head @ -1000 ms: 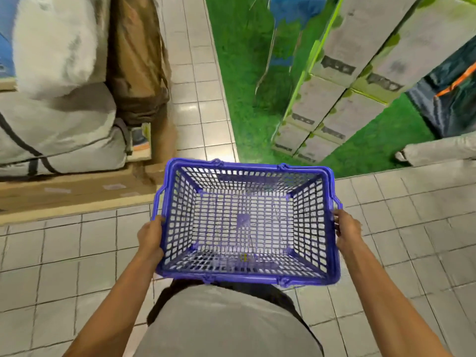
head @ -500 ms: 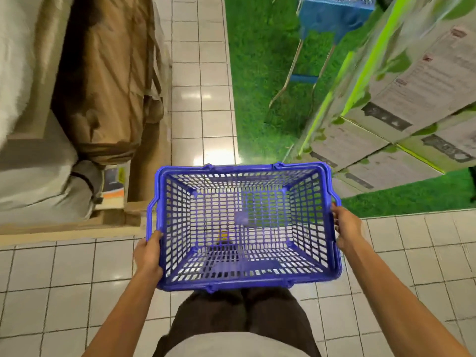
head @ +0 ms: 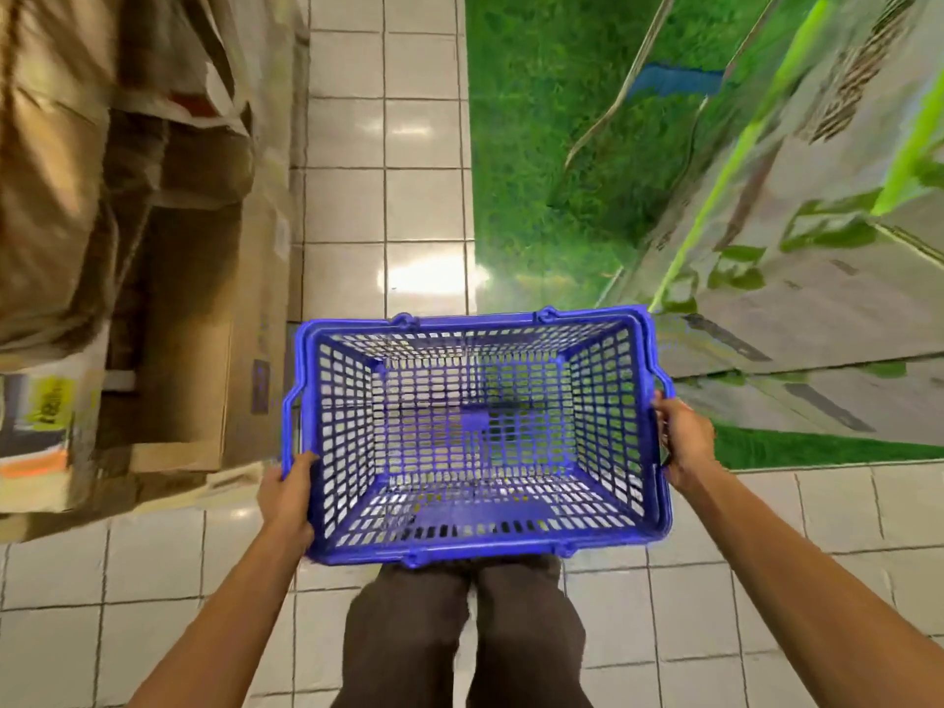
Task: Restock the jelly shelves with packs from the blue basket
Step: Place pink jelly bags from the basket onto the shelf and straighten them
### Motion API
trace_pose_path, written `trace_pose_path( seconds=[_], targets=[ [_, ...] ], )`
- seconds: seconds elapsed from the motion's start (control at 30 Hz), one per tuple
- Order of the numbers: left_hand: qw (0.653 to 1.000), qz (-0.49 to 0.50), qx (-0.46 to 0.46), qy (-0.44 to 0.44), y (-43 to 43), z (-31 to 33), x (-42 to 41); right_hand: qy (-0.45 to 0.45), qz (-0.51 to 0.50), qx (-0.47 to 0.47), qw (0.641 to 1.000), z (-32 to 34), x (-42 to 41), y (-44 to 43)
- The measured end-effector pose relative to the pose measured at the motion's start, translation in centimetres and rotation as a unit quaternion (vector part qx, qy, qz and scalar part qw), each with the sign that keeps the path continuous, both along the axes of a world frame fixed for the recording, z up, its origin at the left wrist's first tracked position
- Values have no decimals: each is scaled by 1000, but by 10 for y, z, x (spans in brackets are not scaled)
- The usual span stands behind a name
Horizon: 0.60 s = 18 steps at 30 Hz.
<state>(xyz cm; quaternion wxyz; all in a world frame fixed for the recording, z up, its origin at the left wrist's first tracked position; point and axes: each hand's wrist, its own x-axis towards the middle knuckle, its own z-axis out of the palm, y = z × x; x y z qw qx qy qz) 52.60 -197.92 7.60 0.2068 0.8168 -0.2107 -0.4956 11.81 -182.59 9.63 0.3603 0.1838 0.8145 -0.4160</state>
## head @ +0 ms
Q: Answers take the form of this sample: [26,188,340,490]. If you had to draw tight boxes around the green artificial grass mat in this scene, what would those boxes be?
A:
[464,0,944,473]

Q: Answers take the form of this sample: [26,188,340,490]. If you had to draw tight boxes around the stack of brown cardboard boxes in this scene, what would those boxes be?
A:
[0,0,312,544]

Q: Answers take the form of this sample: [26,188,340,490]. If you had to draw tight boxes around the blue plastic shopping basket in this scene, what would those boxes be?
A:
[281,306,678,567]

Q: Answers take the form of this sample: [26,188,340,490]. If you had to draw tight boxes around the person's left forearm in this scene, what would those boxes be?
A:
[130,523,309,708]

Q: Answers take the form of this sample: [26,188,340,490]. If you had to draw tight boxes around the person's right forearm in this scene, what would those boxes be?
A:
[678,464,944,708]

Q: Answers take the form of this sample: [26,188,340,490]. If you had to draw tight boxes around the person's left hand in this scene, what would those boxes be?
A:
[258,452,322,559]

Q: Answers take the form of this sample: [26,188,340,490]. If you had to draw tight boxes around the person's dark trousers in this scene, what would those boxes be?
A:
[331,557,595,708]

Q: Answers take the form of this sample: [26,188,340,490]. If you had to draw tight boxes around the person's right hand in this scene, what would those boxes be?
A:
[653,383,720,499]

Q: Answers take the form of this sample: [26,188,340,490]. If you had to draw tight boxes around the grey-green display stand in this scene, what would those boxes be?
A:
[567,0,944,446]

